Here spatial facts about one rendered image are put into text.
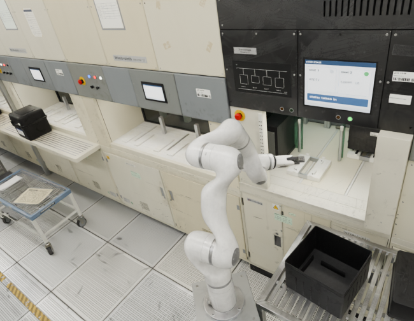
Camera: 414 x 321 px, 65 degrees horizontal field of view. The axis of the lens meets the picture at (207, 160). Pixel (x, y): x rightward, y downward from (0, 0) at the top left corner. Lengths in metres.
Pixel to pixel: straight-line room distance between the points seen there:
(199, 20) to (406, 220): 1.38
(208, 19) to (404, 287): 1.47
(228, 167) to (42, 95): 3.39
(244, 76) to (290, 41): 0.30
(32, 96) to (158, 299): 2.69
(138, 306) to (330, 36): 2.20
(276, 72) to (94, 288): 2.21
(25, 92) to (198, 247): 3.25
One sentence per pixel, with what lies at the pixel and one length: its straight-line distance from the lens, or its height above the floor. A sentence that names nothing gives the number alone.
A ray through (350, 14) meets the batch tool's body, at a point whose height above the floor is 1.86.
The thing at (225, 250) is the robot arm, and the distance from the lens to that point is 1.28.
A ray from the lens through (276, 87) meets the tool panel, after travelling 1.62.
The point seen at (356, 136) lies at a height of 1.04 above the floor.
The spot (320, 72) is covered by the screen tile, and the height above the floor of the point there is 1.63.
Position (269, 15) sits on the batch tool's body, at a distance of 1.54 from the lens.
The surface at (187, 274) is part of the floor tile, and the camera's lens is 2.76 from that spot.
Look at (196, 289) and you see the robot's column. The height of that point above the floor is 0.76.
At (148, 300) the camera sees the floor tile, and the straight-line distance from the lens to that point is 2.72.
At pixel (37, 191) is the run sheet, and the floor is 0.46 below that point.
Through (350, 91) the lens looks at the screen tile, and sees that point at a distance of 1.50.
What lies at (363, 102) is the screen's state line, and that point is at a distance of 1.51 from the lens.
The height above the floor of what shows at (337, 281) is 0.77.
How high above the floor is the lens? 2.15
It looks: 33 degrees down
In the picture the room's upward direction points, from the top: 11 degrees counter-clockwise
